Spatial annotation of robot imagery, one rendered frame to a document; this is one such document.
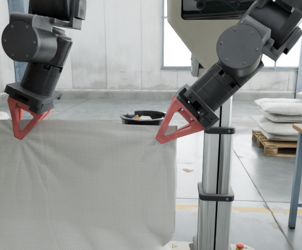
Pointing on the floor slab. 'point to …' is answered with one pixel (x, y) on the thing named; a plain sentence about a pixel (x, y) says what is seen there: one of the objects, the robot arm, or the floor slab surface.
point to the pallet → (269, 151)
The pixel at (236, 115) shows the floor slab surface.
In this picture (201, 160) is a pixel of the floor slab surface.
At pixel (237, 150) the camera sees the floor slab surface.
